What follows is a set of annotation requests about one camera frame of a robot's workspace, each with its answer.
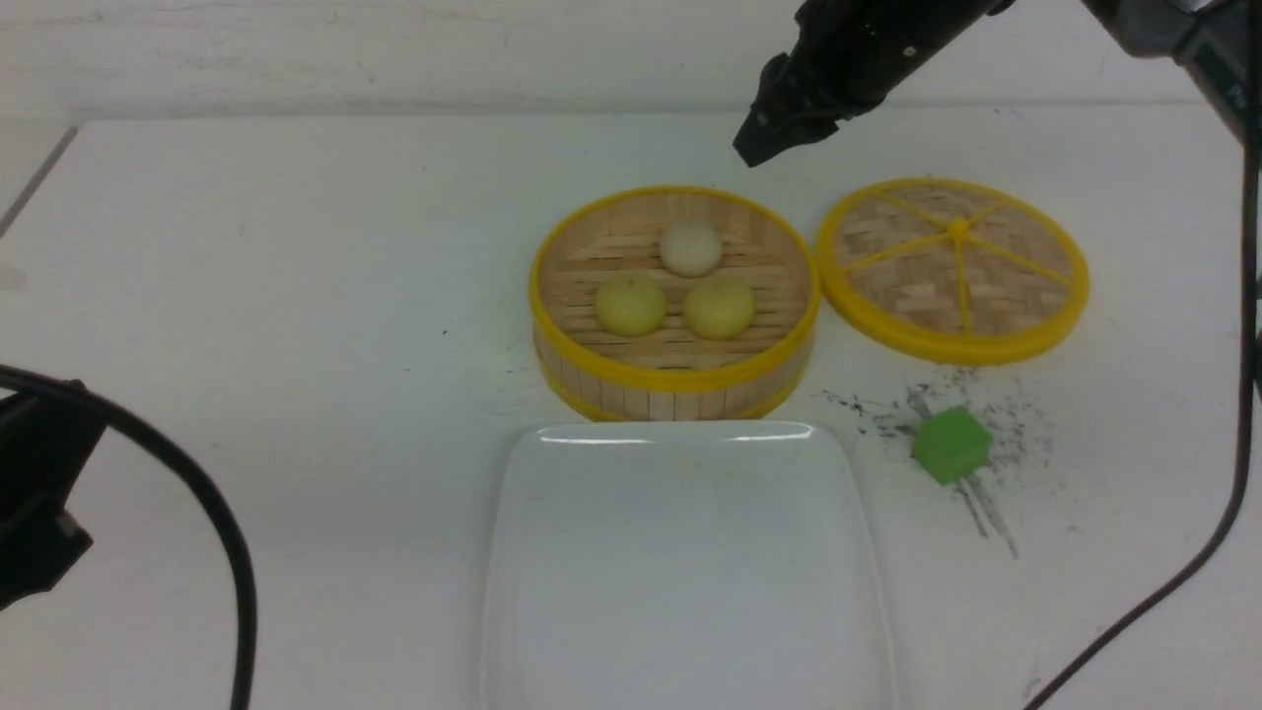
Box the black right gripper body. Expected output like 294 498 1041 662
753 1 1007 124

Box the bamboo steamer basket yellow rim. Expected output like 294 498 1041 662
526 185 823 421

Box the white square plate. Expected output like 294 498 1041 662
480 421 902 709

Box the white steamed bun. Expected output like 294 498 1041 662
658 221 723 277

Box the yellow steamed bun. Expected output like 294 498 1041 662
594 274 666 337
681 275 756 340

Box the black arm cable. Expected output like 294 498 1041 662
0 364 259 710
1025 127 1262 710

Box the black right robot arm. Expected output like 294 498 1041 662
734 1 1259 166

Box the green cube block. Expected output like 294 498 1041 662
912 407 994 486

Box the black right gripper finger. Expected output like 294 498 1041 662
732 103 839 168

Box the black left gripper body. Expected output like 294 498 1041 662
1 392 106 609

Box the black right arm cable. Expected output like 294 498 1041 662
1025 127 1262 710

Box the bamboo steamer lid yellow rim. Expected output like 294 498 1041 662
815 177 1090 367

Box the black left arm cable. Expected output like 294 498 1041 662
0 364 259 710

